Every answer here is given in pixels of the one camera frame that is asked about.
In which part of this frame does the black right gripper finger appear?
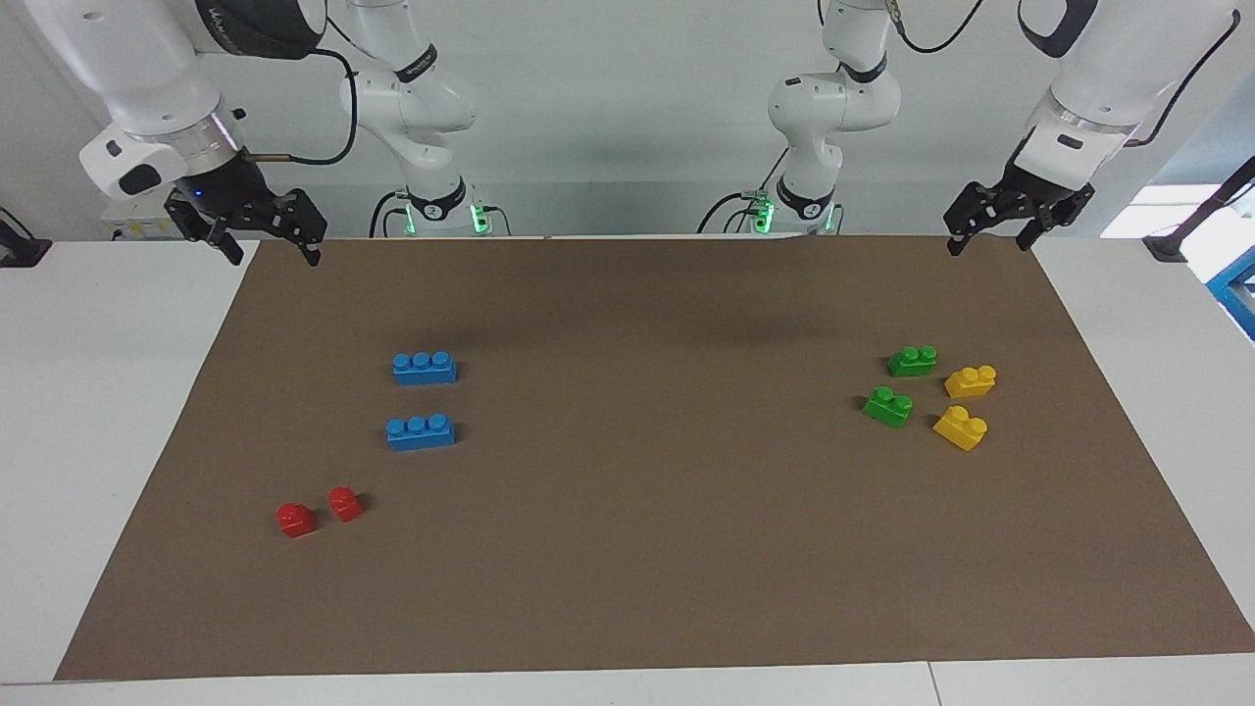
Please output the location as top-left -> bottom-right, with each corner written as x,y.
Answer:
165,191 -> 244,267
257,189 -> 328,268

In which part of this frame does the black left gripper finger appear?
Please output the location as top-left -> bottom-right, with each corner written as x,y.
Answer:
943,183 -> 1006,258
1016,186 -> 1096,252

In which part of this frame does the blue three-stud toy brick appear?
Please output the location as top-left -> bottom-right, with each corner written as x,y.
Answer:
385,415 -> 457,453
392,350 -> 459,386

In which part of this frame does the white power strip box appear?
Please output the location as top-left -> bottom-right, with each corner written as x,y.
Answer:
103,196 -> 182,241

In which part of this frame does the yellow two-stud toy brick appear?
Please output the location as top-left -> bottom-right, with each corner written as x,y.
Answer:
944,365 -> 998,399
931,405 -> 989,452

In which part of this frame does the black table clamp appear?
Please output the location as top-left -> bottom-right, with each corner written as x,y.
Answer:
0,208 -> 52,268

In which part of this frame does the brown paper table mat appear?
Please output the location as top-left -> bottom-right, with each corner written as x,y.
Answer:
54,235 -> 1255,681

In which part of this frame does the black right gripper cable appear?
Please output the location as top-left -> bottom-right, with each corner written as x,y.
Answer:
240,47 -> 359,166

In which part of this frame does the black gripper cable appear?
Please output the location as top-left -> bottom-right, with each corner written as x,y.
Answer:
240,47 -> 359,166
1126,8 -> 1244,150

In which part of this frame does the black right base cable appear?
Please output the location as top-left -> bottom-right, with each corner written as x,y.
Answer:
369,190 -> 409,239

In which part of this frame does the black base cable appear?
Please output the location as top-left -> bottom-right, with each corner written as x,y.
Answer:
369,190 -> 409,239
697,147 -> 791,235

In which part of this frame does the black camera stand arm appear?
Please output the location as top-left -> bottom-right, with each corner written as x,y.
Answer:
1142,155 -> 1255,263

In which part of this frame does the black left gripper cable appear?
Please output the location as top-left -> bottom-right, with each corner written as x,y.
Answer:
1126,8 -> 1244,150

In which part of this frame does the thin black cable loop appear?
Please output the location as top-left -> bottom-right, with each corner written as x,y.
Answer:
885,0 -> 987,56

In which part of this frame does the blue metal frame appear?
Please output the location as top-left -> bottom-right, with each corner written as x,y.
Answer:
1206,245 -> 1255,342

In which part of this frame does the black left base cable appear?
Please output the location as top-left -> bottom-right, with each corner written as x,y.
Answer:
697,147 -> 791,235

